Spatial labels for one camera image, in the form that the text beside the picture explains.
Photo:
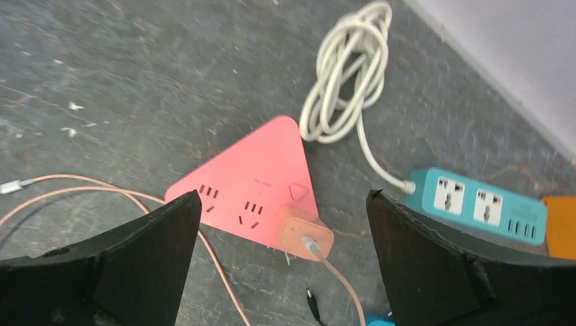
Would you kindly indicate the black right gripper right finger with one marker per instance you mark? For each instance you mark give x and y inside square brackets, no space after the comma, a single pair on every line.
[434,274]

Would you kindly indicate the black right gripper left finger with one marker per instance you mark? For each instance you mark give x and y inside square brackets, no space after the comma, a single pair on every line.
[133,274]

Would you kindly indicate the blue square plug adapter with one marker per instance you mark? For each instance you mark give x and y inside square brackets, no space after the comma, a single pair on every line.
[375,320]

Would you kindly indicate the teal power strip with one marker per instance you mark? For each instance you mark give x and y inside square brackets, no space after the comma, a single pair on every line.
[446,195]

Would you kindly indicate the orange power strip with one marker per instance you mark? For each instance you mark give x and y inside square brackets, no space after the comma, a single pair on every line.
[560,229]

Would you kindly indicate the pink triangular power strip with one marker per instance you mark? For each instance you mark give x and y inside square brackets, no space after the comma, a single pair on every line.
[243,188]

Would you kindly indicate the salmon usb charger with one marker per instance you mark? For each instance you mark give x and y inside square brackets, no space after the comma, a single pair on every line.
[294,224]

